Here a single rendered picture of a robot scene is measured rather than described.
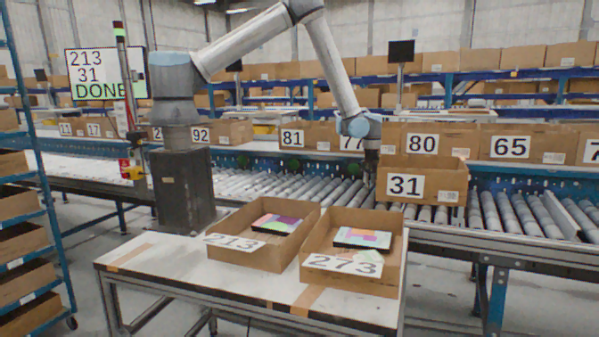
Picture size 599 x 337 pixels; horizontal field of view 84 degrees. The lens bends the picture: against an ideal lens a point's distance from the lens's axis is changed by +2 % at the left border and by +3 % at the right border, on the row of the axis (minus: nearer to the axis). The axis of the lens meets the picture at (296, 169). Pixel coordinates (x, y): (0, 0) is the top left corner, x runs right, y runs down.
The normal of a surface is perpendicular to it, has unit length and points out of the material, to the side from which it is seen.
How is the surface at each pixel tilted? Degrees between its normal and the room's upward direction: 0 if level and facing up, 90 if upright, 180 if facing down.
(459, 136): 90
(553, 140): 91
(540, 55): 89
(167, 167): 90
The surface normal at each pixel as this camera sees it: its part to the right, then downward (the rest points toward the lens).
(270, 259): -0.39, 0.26
